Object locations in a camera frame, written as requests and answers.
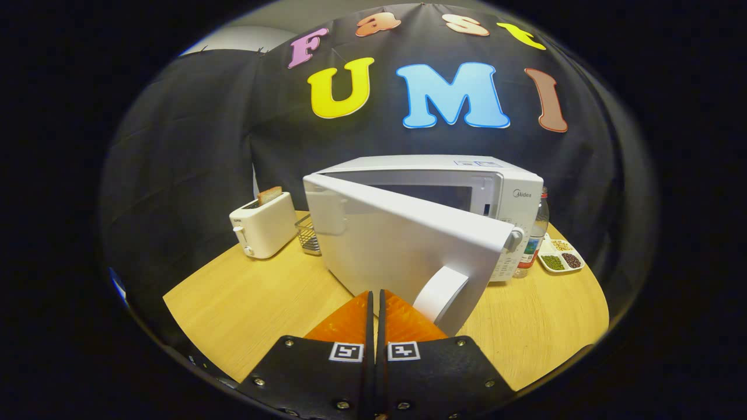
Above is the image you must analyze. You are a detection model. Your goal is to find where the wire mesh basket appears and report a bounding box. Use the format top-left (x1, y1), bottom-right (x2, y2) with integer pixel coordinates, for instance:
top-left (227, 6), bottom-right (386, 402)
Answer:
top-left (295, 213), bottom-right (323, 257)

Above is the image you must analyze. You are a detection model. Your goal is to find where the black backdrop cloth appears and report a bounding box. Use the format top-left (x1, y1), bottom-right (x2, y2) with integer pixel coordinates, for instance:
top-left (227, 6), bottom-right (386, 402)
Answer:
top-left (99, 3), bottom-right (657, 351)

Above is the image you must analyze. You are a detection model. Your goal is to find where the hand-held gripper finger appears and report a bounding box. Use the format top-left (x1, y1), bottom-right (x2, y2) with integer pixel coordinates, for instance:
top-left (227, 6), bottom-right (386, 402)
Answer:
top-left (376, 289), bottom-right (517, 420)
top-left (236, 290), bottom-right (374, 420)

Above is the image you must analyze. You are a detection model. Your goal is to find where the white divided bean dish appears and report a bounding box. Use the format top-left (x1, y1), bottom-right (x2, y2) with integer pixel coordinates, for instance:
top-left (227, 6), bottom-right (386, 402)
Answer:
top-left (537, 236), bottom-right (585, 274)

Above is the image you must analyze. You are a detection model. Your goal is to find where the clear plastic bottle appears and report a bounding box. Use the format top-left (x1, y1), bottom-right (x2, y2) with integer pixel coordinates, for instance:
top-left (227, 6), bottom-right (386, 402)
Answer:
top-left (514, 187), bottom-right (550, 278)

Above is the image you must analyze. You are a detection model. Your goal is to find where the cream toaster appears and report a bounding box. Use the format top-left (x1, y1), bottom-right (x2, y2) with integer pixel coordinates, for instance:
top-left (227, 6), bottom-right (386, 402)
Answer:
top-left (229, 191), bottom-right (298, 260)

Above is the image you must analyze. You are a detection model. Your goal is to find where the white microwave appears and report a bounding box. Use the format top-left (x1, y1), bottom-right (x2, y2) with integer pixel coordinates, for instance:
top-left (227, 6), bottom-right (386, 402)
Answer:
top-left (302, 155), bottom-right (544, 338)

